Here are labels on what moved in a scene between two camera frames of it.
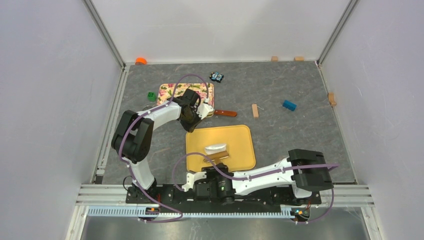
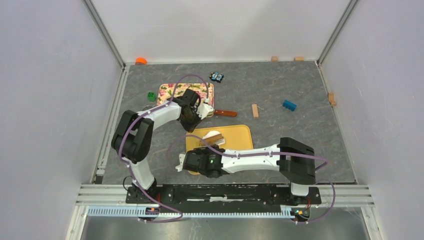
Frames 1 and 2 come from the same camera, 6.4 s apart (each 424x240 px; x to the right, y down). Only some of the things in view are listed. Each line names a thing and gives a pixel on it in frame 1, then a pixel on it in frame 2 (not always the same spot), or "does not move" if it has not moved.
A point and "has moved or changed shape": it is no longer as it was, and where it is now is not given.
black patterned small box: (216, 76) does not move
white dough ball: (215, 148) has moved or changed shape
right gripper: (209, 171) -> (200, 152)
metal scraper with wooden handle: (222, 112) does not move
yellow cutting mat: (238, 139) does not move
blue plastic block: (289, 105) does not move
